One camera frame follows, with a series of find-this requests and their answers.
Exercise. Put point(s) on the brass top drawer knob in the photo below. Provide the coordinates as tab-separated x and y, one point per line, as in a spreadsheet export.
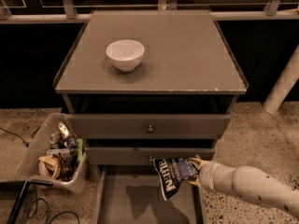
150	129

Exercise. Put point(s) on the metal window railing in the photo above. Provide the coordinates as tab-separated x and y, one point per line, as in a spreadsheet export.
63	11

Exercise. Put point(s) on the grey middle drawer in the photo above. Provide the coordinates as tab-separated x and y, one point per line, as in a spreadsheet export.
140	155

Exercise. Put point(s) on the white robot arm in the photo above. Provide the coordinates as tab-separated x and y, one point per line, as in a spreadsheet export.
247	184

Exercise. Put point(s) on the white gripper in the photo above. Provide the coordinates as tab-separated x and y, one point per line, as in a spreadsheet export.
209	174

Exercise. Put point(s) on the clear plastic bin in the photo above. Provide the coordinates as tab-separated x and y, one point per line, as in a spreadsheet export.
28	168

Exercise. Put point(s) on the grey drawer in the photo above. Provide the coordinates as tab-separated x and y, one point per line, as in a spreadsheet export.
140	155
132	195
130	126

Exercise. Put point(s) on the gold snack can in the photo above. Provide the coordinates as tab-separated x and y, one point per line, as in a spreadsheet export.
64	131

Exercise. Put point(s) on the cream round packet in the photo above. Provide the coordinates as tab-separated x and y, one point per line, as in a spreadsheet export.
49	166

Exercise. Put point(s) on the white pillar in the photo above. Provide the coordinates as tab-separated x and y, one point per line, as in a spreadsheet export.
284	84

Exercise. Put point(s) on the grey drawer cabinet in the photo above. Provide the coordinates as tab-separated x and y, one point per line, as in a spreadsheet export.
187	68

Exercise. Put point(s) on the blue kettle chip bag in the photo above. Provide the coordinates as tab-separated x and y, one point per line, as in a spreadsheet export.
172	172

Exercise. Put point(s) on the grey bottom drawer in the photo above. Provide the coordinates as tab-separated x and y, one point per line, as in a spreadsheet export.
132	195

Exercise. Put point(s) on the black metal bar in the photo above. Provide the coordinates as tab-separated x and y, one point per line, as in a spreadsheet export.
21	186

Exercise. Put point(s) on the white ceramic bowl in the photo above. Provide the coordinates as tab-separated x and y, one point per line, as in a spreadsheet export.
126	55

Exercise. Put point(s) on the grey top drawer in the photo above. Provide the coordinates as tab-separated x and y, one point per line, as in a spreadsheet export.
130	126

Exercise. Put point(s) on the green packet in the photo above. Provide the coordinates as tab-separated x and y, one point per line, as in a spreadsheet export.
81	147

